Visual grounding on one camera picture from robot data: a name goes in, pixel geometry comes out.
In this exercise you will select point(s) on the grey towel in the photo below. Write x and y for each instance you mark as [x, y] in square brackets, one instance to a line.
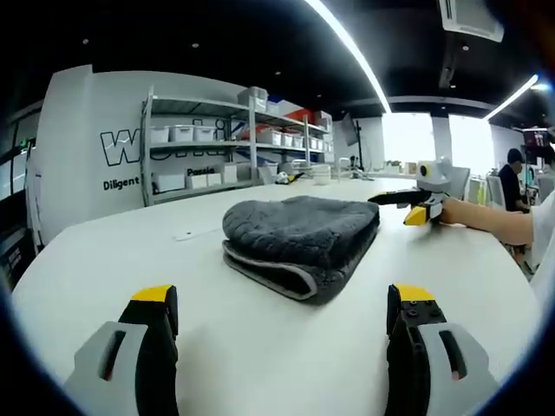
[299, 234]

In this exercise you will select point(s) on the person's right hand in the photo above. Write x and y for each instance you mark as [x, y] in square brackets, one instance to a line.
[453, 211]

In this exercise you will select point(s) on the white office chair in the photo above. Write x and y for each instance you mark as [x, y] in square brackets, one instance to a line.
[494, 193]

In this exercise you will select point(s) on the stack of white bowls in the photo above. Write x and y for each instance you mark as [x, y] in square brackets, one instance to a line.
[321, 174]

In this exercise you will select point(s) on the dark monitor on stand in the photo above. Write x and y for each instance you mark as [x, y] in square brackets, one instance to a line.
[349, 129]

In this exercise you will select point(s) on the red lit screen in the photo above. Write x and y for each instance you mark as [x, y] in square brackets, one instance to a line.
[535, 138]

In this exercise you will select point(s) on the yellow and black tool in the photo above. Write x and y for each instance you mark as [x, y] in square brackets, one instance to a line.
[289, 177]

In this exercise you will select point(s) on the short ceiling light strip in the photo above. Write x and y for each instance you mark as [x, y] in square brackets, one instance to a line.
[513, 96]

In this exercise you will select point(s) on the long ceiling light strip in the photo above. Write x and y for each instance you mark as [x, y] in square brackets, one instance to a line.
[353, 56]

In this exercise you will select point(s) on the grey metal shelf rack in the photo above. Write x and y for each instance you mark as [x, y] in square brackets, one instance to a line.
[249, 143]

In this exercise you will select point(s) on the white ceiling air conditioner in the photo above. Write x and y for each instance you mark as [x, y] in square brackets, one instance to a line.
[470, 17]

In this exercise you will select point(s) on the rows of white storage boxes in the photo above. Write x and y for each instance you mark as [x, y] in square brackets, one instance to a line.
[243, 136]

